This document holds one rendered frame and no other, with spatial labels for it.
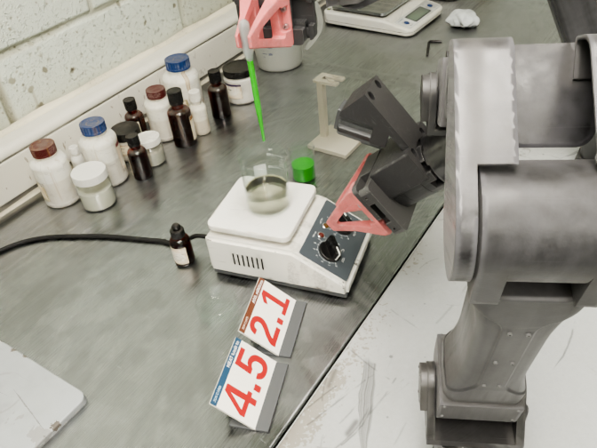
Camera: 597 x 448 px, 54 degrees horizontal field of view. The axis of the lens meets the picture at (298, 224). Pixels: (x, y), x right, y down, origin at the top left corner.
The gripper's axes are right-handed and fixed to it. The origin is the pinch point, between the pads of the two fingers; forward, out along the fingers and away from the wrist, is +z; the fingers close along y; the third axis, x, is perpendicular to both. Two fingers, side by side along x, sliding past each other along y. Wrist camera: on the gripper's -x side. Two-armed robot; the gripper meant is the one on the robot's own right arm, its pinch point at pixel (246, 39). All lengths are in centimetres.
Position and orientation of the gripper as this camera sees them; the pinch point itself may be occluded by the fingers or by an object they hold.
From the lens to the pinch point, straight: 68.5
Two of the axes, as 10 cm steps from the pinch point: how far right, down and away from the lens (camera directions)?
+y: 9.3, 1.3, -3.3
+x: 1.1, 7.7, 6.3
